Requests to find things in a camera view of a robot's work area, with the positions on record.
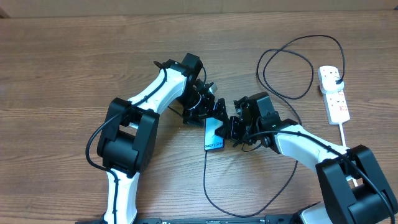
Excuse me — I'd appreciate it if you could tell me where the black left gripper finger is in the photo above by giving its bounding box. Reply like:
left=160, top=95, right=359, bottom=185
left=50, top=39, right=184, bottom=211
left=211, top=98, right=229, bottom=123
left=182, top=111, right=206, bottom=127

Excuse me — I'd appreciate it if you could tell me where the Samsung Galaxy smartphone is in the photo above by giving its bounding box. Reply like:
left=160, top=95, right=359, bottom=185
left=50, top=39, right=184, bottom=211
left=204, top=118, right=224, bottom=151

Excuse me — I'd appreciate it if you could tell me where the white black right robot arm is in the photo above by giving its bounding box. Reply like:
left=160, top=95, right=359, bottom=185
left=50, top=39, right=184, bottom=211
left=213, top=92, right=397, bottom=224

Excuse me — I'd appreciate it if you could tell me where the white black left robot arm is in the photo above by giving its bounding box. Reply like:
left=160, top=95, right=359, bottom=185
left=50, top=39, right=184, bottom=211
left=86, top=63, right=228, bottom=223

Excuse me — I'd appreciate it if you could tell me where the white charger plug adapter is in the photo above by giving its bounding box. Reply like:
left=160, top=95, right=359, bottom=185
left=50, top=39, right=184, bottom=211
left=320, top=76, right=345, bottom=94

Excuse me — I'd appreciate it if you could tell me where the white power strip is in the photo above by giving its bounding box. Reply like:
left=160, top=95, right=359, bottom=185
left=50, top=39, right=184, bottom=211
left=317, top=65, right=351, bottom=126

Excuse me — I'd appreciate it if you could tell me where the black USB charging cable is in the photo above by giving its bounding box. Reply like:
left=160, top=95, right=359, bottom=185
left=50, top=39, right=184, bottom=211
left=203, top=34, right=346, bottom=218

